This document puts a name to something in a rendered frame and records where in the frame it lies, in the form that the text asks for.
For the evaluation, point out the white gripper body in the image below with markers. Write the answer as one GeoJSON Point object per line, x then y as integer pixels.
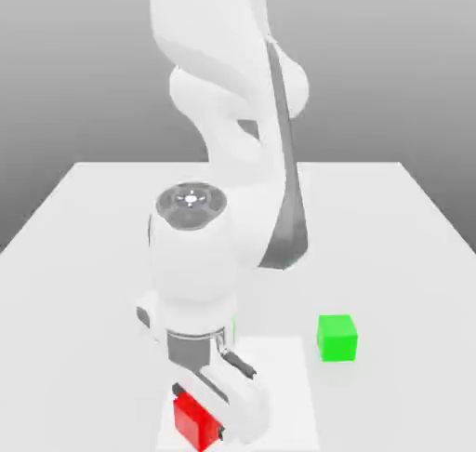
{"type": "Point", "coordinates": [241, 403]}

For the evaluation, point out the small red cube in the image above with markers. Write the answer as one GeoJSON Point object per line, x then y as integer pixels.
{"type": "Point", "coordinates": [193, 420]}

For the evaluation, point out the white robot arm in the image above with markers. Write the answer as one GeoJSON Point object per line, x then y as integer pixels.
{"type": "Point", "coordinates": [208, 87]}

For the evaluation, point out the small green cube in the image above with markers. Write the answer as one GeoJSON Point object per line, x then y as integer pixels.
{"type": "Point", "coordinates": [337, 338]}

